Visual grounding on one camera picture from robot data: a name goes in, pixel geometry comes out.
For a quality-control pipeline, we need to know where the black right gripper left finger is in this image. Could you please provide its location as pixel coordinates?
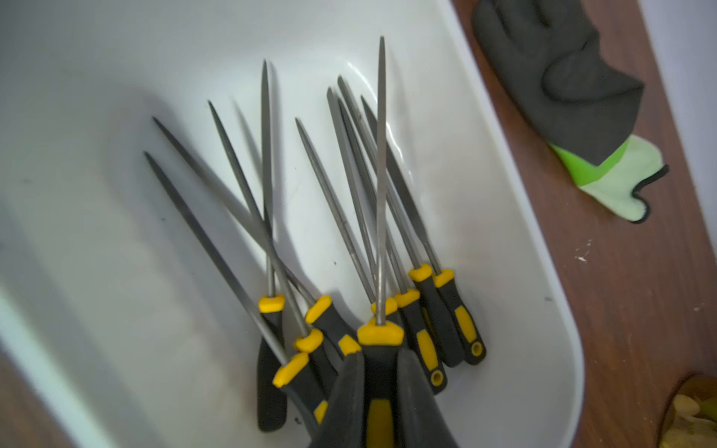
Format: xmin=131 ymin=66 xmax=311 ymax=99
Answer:
xmin=309 ymin=352 xmax=365 ymax=447

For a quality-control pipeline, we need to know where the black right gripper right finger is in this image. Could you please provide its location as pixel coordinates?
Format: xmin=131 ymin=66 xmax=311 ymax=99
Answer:
xmin=396 ymin=349 xmax=459 ymax=448

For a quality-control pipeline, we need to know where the white plastic storage box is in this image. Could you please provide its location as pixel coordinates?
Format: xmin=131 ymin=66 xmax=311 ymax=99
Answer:
xmin=1 ymin=1 xmax=584 ymax=447

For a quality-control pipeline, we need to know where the amber glass plant vase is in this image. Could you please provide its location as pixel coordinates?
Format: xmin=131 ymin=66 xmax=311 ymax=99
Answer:
xmin=657 ymin=374 xmax=716 ymax=448

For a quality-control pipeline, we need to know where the black green work glove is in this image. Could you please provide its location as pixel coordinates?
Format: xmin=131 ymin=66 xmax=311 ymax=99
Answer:
xmin=472 ymin=1 xmax=668 ymax=223

